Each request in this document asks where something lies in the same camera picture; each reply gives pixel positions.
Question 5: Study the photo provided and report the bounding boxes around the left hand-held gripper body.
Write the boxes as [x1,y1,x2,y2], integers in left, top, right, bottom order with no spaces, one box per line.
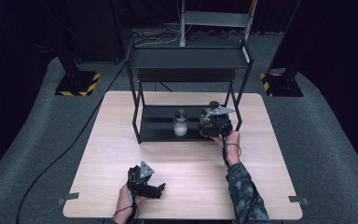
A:
[127,161,156,197]

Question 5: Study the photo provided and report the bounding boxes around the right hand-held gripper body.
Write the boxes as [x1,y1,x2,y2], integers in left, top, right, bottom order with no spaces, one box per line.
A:
[204,105,236,138]

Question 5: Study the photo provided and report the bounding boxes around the black metal shelf rack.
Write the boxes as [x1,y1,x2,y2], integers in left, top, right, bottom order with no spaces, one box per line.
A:
[125,37,255,145]

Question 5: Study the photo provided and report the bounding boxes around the person's right hand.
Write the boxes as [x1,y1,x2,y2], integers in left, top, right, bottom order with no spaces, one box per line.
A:
[210,130,242,168]

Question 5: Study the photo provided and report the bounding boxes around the person's left hand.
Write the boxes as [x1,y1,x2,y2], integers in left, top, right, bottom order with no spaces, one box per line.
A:
[115,183,146,217]

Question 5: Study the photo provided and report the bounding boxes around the black stand with striped base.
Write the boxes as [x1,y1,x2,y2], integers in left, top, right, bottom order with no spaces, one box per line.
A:
[259,0,304,98]
[54,0,102,97]

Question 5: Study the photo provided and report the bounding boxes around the grey tape strip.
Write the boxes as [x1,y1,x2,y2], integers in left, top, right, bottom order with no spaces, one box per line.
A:
[287,195,310,206]
[57,191,80,206]

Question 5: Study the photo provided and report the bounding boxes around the grey metal stand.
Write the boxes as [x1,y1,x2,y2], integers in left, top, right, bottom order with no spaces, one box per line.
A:
[178,0,258,48]

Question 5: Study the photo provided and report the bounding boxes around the dark cabinet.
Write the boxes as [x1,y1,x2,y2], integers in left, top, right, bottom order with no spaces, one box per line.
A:
[68,0,132,63]

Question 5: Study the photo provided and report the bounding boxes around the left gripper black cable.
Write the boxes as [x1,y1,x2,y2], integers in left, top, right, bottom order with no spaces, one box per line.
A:
[112,191,140,224]

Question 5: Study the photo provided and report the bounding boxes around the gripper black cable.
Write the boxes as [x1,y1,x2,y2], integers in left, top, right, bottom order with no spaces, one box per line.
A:
[217,122,259,224]
[112,191,140,224]

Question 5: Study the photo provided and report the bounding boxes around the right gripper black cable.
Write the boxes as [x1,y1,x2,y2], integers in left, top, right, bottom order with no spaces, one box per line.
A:
[217,122,259,224]

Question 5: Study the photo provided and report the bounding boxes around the long black floor cable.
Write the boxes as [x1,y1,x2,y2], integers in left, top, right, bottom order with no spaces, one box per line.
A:
[15,61,129,224]

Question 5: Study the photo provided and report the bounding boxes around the bundle of floor cables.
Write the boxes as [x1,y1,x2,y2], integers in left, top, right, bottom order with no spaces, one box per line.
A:
[132,28,182,49]

